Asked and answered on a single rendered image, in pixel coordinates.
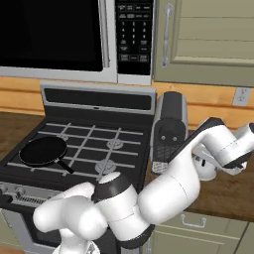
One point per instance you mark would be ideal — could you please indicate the black stove knob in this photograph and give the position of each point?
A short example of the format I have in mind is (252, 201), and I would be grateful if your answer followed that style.
(3, 189)
(20, 191)

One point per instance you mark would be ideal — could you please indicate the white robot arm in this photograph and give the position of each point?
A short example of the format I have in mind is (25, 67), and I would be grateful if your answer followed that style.
(168, 195)

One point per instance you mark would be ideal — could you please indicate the black gas stove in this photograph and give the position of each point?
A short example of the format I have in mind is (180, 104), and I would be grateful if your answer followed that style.
(96, 139)

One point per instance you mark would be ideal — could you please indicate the white wall socket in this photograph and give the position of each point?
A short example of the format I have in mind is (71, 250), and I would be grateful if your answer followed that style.
(241, 96)

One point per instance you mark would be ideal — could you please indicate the green drawer front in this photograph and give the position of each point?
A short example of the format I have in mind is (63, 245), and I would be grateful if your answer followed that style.
(218, 228)

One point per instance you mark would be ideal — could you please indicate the green base cupboard door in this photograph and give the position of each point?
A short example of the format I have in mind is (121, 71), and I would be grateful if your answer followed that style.
(191, 244)
(247, 241)

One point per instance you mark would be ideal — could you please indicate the black frying pan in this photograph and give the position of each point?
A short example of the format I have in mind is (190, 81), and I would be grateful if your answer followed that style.
(43, 151)

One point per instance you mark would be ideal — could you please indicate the silver black microwave oven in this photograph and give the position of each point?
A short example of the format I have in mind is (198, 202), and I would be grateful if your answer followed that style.
(66, 36)

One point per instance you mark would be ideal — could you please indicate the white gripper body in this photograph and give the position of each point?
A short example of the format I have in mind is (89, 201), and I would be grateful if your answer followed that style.
(231, 169)

